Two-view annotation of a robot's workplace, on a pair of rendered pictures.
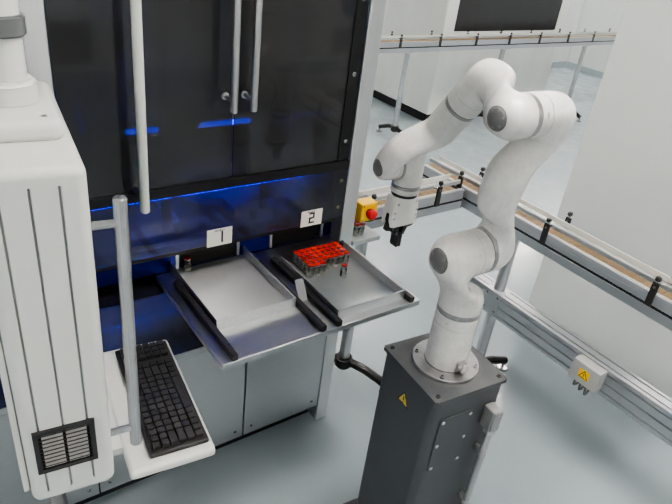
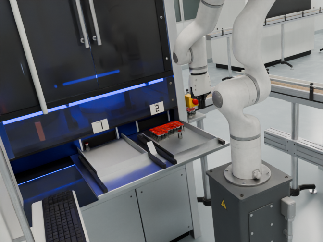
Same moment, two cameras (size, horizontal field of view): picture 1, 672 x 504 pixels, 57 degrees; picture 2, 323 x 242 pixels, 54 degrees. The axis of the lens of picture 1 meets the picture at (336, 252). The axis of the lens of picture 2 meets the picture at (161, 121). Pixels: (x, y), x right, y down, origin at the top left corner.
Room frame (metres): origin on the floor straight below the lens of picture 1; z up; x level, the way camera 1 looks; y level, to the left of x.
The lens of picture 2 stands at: (0.20, -0.28, 1.60)
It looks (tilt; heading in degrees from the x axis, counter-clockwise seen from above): 21 degrees down; 12
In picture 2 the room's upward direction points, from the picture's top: 9 degrees counter-clockwise
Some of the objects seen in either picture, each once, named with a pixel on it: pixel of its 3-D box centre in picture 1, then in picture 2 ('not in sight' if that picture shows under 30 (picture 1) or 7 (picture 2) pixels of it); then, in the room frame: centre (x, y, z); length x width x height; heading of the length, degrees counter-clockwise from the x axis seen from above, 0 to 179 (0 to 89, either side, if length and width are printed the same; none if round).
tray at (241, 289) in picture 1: (231, 284); (111, 152); (1.58, 0.31, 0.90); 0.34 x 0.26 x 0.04; 38
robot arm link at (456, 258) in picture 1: (459, 274); (236, 108); (1.37, -0.32, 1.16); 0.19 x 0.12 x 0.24; 126
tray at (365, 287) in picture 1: (341, 277); (178, 138); (1.71, -0.03, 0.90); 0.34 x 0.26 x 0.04; 38
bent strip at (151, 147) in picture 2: (309, 298); (156, 151); (1.55, 0.06, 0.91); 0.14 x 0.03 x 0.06; 38
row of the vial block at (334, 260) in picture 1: (326, 262); (169, 132); (1.78, 0.03, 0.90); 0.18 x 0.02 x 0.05; 128
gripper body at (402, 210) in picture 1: (401, 206); (199, 82); (1.64, -0.17, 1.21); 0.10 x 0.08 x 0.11; 129
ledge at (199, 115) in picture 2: (355, 232); (191, 116); (2.09, -0.07, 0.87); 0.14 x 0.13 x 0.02; 39
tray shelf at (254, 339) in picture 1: (289, 290); (147, 151); (1.64, 0.13, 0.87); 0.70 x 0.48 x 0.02; 129
